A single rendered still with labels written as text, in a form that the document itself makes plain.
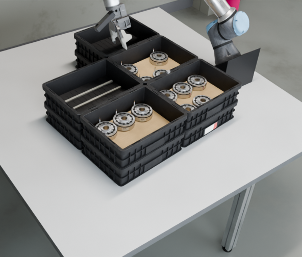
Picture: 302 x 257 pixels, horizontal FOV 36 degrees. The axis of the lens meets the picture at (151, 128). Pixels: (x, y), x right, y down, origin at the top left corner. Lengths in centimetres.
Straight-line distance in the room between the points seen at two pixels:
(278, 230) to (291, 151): 71
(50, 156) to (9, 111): 40
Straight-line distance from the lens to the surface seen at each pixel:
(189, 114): 217
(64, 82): 237
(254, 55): 274
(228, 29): 259
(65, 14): 430
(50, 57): 293
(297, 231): 305
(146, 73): 257
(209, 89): 251
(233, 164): 229
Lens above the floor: 227
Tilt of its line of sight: 41 degrees down
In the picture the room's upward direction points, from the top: 5 degrees clockwise
